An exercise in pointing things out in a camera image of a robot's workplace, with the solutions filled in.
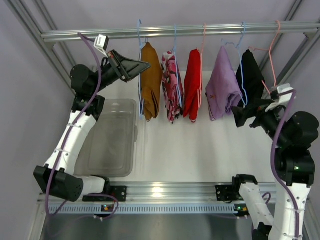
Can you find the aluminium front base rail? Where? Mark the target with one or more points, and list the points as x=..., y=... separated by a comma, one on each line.
x=165, y=193

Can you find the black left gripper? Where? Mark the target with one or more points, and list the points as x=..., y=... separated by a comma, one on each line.
x=118, y=66

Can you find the left aluminium frame post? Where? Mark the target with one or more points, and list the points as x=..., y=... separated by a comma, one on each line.
x=31, y=25

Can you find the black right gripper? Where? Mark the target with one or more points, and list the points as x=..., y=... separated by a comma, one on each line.
x=256, y=113

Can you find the lilac trousers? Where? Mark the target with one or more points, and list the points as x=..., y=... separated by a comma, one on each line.
x=222, y=91

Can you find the pink hanger with red trousers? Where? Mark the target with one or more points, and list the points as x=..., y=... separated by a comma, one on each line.
x=201, y=62

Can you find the blue hanger with lilac trousers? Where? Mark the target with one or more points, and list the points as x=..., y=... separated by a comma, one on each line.
x=237, y=46

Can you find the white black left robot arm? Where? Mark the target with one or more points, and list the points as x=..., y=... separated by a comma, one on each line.
x=56, y=178

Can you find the brown trousers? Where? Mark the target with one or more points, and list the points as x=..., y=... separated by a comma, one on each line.
x=151, y=80

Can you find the blue hanger with brown trousers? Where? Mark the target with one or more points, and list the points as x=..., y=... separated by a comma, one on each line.
x=141, y=45

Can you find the aluminium hanging rail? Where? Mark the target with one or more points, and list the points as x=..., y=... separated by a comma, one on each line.
x=52, y=36

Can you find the red trousers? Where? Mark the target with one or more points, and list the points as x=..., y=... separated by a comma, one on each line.
x=192, y=86

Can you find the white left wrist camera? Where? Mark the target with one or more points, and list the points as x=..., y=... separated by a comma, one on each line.
x=101, y=43

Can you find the black trousers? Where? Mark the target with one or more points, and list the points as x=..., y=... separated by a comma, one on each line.
x=250, y=78

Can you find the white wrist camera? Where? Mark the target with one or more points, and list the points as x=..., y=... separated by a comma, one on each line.
x=280, y=96
x=101, y=43

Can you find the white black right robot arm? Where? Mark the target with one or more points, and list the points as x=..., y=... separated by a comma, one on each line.
x=291, y=165

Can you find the aluminium frame post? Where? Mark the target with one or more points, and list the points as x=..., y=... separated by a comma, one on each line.
x=31, y=25
x=295, y=56

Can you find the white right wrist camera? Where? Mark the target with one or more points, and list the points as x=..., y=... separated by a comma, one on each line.
x=280, y=96

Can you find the right aluminium frame post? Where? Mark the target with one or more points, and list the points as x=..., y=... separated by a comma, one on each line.
x=295, y=56

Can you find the pink patterned trousers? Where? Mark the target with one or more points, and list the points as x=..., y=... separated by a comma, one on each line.
x=172, y=86

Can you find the clear plastic bin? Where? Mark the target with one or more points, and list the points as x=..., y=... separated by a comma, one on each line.
x=108, y=150

